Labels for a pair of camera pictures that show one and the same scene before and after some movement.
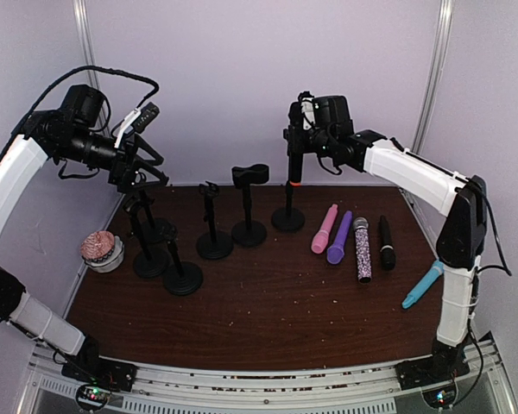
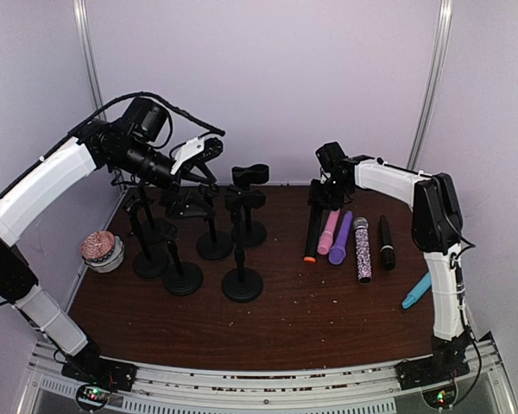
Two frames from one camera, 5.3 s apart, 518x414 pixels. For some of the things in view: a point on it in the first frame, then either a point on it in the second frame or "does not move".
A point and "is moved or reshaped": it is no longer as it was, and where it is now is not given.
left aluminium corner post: x=82 y=11 does not move
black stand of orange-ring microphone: x=289 y=219 to x=242 y=285
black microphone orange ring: x=295 y=160 to x=312 y=234
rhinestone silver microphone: x=363 y=250 does not move
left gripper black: x=123 y=174 to x=174 y=205
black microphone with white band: x=387 y=249 does not move
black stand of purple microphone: x=213 y=245 does not move
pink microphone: x=320 y=239 is moved or reshaped
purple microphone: x=336 y=252 does not move
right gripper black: x=293 y=134 to x=316 y=198
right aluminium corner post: x=433 y=86 does not move
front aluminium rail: x=348 y=390 does not move
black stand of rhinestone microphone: x=249 y=233 does not move
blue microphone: x=436 y=272 does not move
